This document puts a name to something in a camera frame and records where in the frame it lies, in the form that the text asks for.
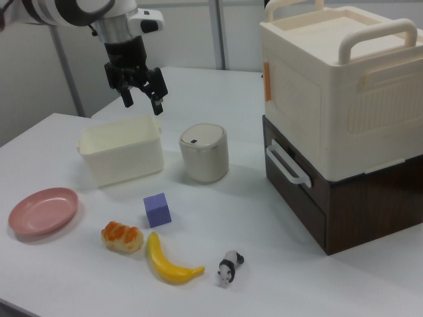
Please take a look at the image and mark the cream open storage bin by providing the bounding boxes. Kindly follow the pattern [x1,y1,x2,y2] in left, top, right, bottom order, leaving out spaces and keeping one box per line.
[76,114,165,189]

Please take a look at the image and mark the beige lidded trash can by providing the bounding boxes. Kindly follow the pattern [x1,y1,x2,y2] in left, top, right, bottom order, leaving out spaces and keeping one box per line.
[178,123,229,184]

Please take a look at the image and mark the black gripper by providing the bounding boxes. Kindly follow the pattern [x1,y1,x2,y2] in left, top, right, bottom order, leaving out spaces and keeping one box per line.
[104,35,168,116]

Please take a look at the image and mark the purple foam cube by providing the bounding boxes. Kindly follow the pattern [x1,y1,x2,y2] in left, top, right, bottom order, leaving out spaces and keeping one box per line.
[143,192,173,229]

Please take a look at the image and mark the white drawer handle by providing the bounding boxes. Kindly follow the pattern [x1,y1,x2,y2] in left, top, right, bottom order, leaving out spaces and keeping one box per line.
[266,138,312,188]

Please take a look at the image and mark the yellow toy banana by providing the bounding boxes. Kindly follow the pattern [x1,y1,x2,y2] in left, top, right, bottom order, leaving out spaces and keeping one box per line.
[146,231,206,284]

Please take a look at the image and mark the pink plastic plate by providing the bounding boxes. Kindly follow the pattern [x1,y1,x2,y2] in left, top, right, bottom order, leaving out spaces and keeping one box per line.
[8,187,79,236]

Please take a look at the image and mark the white appliance with copper handle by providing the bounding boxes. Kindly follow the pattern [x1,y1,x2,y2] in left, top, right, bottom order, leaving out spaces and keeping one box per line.
[262,114,423,256]

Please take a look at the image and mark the orange glazed toy bread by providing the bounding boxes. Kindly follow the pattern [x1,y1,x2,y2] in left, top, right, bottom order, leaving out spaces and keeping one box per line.
[100,220,144,252]

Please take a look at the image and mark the orange microwave door handle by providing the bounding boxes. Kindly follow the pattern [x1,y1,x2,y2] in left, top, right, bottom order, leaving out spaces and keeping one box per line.
[263,61,272,101]

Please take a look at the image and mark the cream toy microwave box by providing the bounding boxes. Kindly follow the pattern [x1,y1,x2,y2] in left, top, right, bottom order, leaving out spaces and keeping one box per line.
[259,0,423,181]

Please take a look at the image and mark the panda figurine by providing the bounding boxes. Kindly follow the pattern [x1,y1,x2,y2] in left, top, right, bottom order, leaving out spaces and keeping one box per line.
[217,250,245,287]

